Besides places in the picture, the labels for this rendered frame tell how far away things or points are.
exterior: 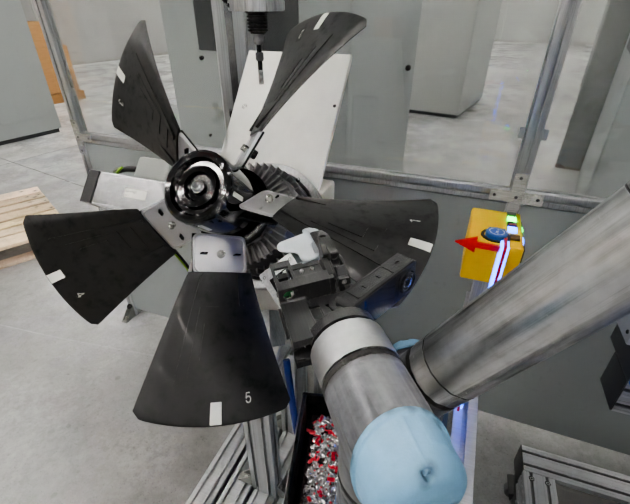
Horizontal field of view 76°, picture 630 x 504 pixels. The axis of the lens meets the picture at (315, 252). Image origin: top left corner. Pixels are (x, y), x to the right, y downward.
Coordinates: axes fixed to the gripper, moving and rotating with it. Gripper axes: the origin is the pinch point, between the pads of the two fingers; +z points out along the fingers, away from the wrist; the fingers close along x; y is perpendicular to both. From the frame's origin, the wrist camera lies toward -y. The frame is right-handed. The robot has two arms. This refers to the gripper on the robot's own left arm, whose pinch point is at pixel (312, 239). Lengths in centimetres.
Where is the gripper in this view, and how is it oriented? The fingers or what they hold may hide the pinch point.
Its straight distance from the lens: 55.5
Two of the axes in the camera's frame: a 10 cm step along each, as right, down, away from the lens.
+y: -9.6, 2.3, -1.7
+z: -2.7, -5.1, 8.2
